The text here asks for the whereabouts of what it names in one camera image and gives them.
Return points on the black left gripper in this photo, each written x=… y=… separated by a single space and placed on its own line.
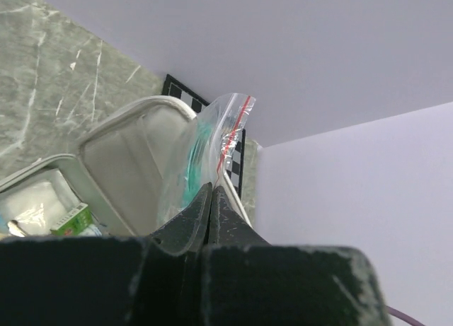
x=158 y=281

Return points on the small green medicine box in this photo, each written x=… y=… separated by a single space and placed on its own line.
x=74 y=222

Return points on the large gauze plastic bag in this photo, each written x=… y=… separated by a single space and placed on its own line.
x=38 y=203

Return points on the white medicine kit case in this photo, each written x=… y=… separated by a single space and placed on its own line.
x=118 y=169

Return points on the black white chessboard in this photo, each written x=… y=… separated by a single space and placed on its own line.
x=173 y=87

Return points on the small gauze zip bag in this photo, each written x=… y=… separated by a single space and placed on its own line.
x=201 y=155

